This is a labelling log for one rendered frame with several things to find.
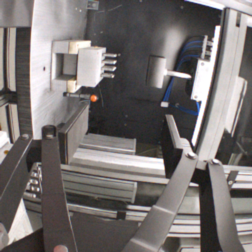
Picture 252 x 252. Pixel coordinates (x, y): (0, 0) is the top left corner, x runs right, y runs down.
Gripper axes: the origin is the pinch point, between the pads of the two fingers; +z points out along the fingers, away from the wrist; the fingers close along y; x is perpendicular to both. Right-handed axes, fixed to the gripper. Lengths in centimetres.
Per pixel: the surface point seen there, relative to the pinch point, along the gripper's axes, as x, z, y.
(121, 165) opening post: -19.1, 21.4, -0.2
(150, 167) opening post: -18.7, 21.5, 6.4
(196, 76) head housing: 0.8, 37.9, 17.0
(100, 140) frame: -24.8, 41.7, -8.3
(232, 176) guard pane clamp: -19.0, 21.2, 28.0
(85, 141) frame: -24.8, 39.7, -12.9
